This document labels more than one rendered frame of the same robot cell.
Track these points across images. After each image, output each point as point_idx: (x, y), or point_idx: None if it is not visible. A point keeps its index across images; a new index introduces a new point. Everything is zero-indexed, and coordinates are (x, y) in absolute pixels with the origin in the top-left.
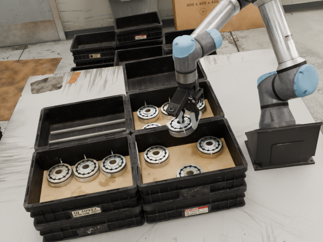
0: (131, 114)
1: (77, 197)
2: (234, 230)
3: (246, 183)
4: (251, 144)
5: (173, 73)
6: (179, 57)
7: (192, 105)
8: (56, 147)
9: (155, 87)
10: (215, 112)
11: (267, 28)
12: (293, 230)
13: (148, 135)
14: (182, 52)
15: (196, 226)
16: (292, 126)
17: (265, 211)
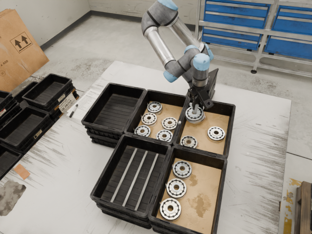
0: (151, 137)
1: (220, 196)
2: (242, 139)
3: None
4: None
5: (107, 104)
6: (206, 69)
7: None
8: (154, 197)
9: (131, 115)
10: (172, 101)
11: (181, 35)
12: (250, 117)
13: (178, 137)
14: (208, 64)
15: (232, 153)
16: (214, 77)
17: (235, 121)
